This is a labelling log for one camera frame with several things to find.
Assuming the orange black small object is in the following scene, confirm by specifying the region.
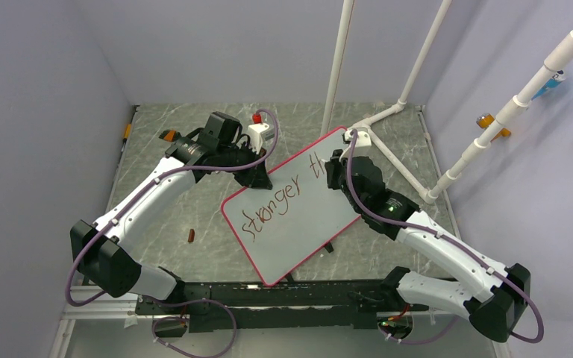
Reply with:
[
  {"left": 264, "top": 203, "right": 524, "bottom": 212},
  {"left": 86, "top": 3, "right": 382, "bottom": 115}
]
[{"left": 159, "top": 129, "right": 181, "bottom": 142}]

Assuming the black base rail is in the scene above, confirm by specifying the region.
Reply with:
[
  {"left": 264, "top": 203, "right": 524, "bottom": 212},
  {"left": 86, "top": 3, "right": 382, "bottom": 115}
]
[{"left": 137, "top": 280, "right": 428, "bottom": 332}]

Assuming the orange clamp on wall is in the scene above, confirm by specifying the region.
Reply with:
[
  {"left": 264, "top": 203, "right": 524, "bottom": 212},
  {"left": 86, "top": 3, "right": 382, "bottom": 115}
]
[{"left": 476, "top": 113, "right": 512, "bottom": 142}]

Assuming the white PVC pipe right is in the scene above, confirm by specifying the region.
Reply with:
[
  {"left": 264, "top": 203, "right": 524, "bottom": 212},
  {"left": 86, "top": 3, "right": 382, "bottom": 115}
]
[{"left": 422, "top": 30, "right": 573, "bottom": 204}]

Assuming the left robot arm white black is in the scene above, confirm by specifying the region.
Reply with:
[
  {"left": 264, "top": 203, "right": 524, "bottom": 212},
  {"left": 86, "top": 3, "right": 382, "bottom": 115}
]
[{"left": 64, "top": 109, "right": 279, "bottom": 313}]

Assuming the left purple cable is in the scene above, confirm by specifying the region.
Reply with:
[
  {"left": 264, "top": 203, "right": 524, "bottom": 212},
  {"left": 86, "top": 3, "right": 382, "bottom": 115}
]
[{"left": 64, "top": 108, "right": 281, "bottom": 307}]

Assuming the red framed whiteboard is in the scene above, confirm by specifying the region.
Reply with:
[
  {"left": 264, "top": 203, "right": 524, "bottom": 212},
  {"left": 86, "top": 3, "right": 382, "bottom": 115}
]
[{"left": 221, "top": 127, "right": 358, "bottom": 286}]

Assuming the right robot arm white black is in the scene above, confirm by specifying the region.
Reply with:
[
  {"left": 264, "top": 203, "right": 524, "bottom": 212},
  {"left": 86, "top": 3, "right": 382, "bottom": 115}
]
[{"left": 325, "top": 149, "right": 531, "bottom": 342}]

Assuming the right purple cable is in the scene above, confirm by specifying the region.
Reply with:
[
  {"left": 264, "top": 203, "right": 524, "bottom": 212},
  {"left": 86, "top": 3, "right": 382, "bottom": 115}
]
[{"left": 345, "top": 129, "right": 545, "bottom": 345}]

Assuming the white PVC pipe frame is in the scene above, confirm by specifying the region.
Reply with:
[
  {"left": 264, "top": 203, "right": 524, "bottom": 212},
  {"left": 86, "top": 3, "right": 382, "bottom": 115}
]
[{"left": 321, "top": 1, "right": 454, "bottom": 204}]

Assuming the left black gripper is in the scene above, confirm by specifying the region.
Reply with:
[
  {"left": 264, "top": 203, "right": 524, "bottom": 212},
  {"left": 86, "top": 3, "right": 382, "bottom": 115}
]
[{"left": 218, "top": 141, "right": 271, "bottom": 189}]

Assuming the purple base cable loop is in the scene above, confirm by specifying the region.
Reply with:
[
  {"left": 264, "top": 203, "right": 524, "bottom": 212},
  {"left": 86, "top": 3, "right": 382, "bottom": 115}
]
[{"left": 151, "top": 297, "right": 238, "bottom": 358}]

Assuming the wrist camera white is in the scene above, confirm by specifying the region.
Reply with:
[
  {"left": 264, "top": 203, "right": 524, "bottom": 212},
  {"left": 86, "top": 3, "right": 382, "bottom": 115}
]
[
  {"left": 339, "top": 128, "right": 372, "bottom": 160},
  {"left": 247, "top": 113, "right": 275, "bottom": 154}
]

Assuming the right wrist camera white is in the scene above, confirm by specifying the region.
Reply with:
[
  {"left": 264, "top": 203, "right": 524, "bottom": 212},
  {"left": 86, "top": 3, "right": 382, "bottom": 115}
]
[{"left": 339, "top": 128, "right": 372, "bottom": 160}]

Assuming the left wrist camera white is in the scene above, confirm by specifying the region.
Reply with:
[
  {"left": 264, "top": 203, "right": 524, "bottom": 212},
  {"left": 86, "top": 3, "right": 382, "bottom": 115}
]
[{"left": 247, "top": 113, "right": 275, "bottom": 154}]

